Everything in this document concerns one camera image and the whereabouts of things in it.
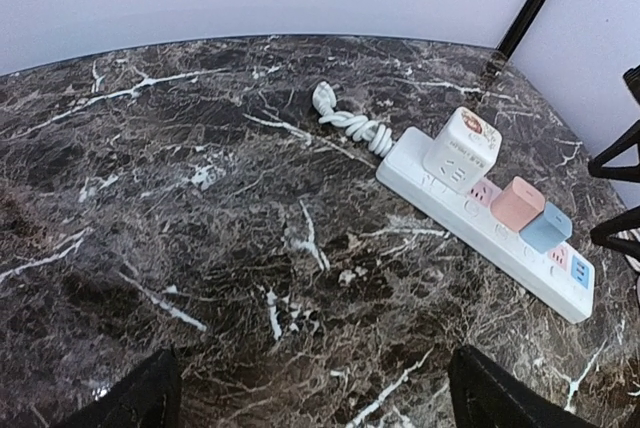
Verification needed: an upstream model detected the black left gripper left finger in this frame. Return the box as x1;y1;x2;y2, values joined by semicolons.
56;349;182;427

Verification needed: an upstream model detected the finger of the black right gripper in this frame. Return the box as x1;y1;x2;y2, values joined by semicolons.
590;207;640;260
587;120;640;187

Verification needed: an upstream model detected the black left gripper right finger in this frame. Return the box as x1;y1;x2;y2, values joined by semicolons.
448;345;591;428

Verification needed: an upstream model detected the small blue charger plug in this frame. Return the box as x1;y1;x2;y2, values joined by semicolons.
519;201;573;253

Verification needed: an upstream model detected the white multicolour power strip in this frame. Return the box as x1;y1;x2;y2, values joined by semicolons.
376;127;595;324

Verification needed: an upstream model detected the small pink charger plug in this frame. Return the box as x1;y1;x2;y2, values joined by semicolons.
490;176;546;232

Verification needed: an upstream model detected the white cube socket adapter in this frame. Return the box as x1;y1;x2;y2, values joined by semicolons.
422;107;502;194

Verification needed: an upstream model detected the right black frame post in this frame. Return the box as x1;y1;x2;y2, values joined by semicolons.
496;0;546;59

